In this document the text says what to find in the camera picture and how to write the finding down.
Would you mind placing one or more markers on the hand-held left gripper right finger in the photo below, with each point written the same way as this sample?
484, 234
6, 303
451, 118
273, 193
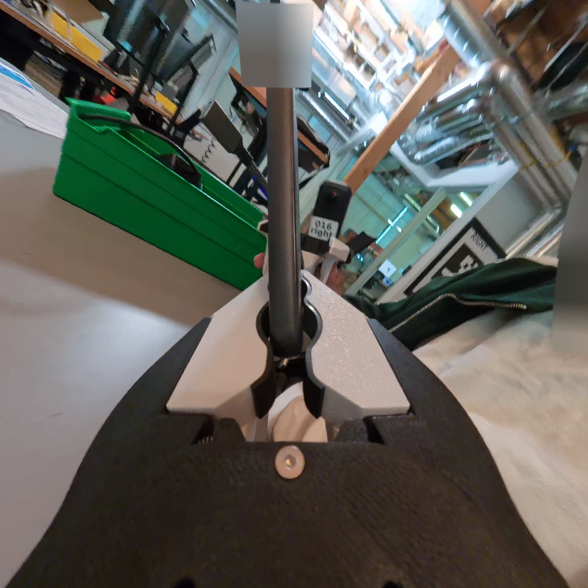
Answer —
358, 358

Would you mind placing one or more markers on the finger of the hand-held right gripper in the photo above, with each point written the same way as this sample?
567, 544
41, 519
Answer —
264, 226

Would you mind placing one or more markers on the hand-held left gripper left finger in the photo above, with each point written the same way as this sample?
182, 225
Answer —
220, 358

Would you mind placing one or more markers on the black USB hub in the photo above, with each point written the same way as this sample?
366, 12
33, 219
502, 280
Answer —
181, 167
282, 206

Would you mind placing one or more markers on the green plastic bin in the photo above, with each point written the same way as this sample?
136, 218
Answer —
138, 197

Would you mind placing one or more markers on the grey desk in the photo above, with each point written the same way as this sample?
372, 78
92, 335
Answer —
69, 344

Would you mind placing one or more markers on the person's right hand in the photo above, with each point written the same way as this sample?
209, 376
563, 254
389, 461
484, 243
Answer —
336, 278

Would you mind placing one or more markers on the wooden ceiling beam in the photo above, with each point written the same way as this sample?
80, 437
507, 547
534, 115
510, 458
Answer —
395, 124

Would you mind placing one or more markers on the dark green zip jacket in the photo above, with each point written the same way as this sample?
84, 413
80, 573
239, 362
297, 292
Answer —
459, 298

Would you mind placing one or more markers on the black white marker poster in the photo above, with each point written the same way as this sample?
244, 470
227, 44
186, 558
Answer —
459, 262

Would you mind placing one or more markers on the person's cream trousers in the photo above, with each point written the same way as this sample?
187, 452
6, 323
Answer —
505, 413

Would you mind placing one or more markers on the silver ventilation ducts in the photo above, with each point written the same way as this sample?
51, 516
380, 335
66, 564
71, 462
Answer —
505, 92

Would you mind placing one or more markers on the blue header instruction leaflet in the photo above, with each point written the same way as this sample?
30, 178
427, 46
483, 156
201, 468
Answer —
27, 105

